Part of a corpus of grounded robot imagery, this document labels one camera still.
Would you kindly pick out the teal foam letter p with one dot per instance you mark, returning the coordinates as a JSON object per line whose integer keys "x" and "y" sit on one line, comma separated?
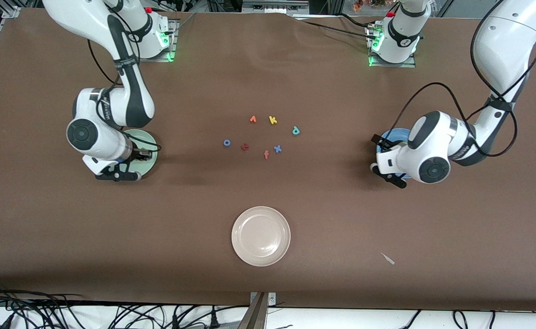
{"x": 296, "y": 132}

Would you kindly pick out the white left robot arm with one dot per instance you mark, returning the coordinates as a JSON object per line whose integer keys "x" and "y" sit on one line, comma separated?
{"x": 510, "y": 41}

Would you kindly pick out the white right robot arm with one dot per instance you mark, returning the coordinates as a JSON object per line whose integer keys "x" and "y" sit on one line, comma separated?
{"x": 76, "y": 18}

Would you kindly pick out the green plate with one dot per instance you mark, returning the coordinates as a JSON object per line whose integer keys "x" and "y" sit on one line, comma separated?
{"x": 146, "y": 136}

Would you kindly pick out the blue plate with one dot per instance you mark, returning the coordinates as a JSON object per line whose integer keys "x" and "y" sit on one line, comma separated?
{"x": 400, "y": 135}

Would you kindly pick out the white paper scrap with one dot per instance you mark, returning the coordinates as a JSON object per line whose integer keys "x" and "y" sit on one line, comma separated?
{"x": 388, "y": 258}

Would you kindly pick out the blue foam letter x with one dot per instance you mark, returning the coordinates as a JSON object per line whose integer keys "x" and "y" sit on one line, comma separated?
{"x": 277, "y": 148}

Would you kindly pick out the brown table cover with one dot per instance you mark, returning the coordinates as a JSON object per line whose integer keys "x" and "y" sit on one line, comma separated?
{"x": 268, "y": 196}

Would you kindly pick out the orange flowers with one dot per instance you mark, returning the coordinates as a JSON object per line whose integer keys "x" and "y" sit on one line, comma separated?
{"x": 359, "y": 5}

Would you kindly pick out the beige plate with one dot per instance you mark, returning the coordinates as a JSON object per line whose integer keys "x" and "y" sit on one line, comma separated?
{"x": 261, "y": 236}

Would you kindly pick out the grey power strip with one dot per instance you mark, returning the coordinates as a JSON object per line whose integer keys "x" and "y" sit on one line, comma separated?
{"x": 274, "y": 7}

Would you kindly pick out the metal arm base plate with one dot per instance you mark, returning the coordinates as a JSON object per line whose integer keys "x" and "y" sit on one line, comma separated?
{"x": 408, "y": 65}
{"x": 158, "y": 58}

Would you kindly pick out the metal camera post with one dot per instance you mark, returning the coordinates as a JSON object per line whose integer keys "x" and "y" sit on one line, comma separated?
{"x": 257, "y": 315}

